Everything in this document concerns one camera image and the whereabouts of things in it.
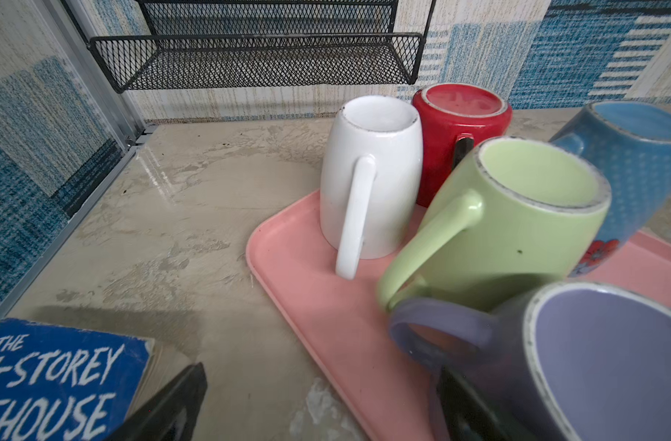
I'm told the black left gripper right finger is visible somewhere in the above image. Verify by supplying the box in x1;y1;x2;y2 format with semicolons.
437;367;526;440

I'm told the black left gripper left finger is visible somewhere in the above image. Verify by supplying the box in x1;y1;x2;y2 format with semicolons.
106;362;208;441

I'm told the light green ceramic mug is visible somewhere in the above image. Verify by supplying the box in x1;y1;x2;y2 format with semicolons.
377;137;612;311

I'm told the white ceramic mug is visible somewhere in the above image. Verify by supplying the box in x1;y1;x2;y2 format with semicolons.
320;96;423;280

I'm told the red ceramic mug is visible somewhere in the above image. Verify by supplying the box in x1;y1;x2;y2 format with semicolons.
412;83;513;207

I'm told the purple ceramic mug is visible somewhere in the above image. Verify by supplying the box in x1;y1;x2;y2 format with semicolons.
390;281;671;440

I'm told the blue dotted ceramic mug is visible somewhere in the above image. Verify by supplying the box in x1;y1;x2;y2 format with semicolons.
549;101;671;277

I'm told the blue treehouse paperback book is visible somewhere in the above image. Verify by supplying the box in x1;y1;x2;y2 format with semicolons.
0;318;155;440

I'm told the pink plastic tray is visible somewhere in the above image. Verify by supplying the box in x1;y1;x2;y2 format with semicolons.
246;193;671;440

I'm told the black wire mesh shelf rack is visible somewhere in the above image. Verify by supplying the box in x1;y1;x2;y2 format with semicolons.
63;1;436;93

